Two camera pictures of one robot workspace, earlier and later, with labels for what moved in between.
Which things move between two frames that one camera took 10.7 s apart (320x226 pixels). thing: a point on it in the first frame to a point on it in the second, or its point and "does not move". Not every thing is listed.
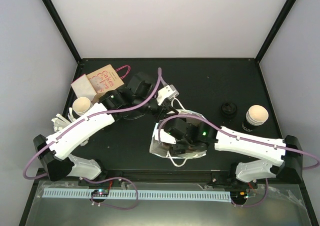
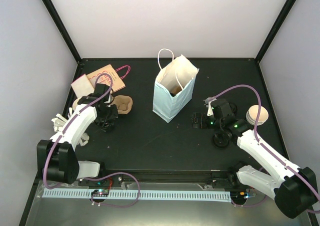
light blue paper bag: x=192 y=117 to x=174 y=86
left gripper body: x=163 y=109 to x=105 y=122
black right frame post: x=279 y=21 does not move
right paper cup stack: x=255 y=115 does not move
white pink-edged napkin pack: x=82 y=87 does not move
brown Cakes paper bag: x=107 y=78 does not move
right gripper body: x=180 y=147 to x=201 y=120
